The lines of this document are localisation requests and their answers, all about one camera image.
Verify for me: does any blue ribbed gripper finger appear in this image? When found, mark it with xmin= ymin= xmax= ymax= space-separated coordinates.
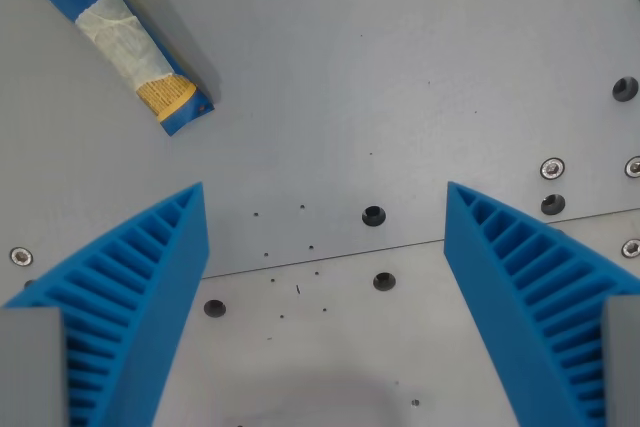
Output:
xmin=443 ymin=180 xmax=640 ymax=427
xmin=0 ymin=181 xmax=210 ymax=427

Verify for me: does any blue bag with yellow label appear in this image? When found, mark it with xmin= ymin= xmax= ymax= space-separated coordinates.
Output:
xmin=13 ymin=0 xmax=216 ymax=137

